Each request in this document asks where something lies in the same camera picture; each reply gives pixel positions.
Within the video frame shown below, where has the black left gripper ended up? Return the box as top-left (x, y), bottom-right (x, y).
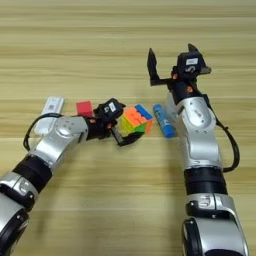
top-left (87, 114), bottom-right (146, 148)

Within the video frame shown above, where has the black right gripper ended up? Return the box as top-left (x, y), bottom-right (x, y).
top-left (147, 43), bottom-right (213, 105)

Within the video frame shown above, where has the multicoloured puzzle cube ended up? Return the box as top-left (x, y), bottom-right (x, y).
top-left (119, 103), bottom-right (154, 135)

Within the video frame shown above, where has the red cube block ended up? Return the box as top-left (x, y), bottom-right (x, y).
top-left (75, 100), bottom-right (94, 118)

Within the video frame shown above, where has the white rectangular eraser block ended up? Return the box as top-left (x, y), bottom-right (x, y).
top-left (34, 96), bottom-right (65, 136)

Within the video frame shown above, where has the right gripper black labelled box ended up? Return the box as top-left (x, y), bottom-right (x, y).
top-left (176, 51), bottom-right (204, 78)

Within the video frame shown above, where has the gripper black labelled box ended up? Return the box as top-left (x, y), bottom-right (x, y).
top-left (176, 51), bottom-right (204, 78)
top-left (98, 97), bottom-right (127, 123)

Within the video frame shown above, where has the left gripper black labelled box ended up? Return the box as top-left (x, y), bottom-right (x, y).
top-left (98, 97), bottom-right (127, 123)

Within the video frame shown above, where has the blue glue stick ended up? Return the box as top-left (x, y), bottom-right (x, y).
top-left (152, 103), bottom-right (177, 139)

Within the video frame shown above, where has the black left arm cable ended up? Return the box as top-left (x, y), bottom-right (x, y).
top-left (22, 112), bottom-right (64, 153)

